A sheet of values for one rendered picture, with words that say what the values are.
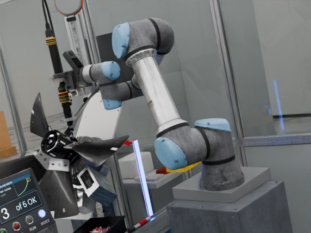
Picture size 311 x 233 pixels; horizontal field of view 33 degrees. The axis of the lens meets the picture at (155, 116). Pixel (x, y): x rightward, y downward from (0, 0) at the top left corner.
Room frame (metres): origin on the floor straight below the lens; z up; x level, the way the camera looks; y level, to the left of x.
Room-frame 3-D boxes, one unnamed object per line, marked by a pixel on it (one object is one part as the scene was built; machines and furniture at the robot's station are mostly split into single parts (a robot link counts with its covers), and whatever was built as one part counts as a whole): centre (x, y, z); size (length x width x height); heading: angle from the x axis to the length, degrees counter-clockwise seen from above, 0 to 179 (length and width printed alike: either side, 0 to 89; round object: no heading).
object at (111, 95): (2.17, 0.15, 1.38); 0.11 x 0.08 x 0.11; 116
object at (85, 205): (2.34, 0.40, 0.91); 0.12 x 0.08 x 0.12; 143
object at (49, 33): (2.32, 0.38, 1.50); 0.04 x 0.04 x 0.46
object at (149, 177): (2.72, 0.10, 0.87); 0.15 x 0.09 x 0.02; 49
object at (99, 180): (2.31, 0.32, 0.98); 0.20 x 0.16 x 0.20; 143
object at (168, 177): (2.83, 0.14, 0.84); 0.36 x 0.24 x 0.03; 53
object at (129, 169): (2.90, 0.18, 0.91); 0.17 x 0.16 x 0.11; 143
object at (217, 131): (1.76, -0.18, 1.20); 0.13 x 0.12 x 0.14; 116
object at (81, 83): (2.25, 0.29, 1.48); 0.12 x 0.08 x 0.09; 53
